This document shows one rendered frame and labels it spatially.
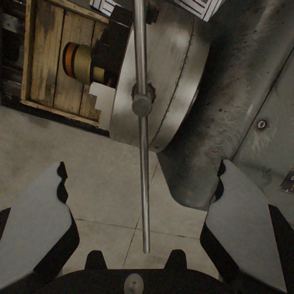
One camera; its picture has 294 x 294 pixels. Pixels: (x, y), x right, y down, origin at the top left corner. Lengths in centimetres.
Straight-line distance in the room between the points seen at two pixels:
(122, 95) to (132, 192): 164
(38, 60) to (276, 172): 76
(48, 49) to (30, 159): 147
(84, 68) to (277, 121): 38
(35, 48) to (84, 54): 35
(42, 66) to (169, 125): 55
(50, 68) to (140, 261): 264
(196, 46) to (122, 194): 172
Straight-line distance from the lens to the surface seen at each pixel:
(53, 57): 67
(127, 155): 158
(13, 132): 198
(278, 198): 40
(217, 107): 27
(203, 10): 148
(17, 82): 78
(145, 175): 19
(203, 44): 28
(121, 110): 25
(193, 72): 25
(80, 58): 38
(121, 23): 29
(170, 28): 28
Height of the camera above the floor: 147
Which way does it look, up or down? 72 degrees down
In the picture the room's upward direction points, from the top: 168 degrees clockwise
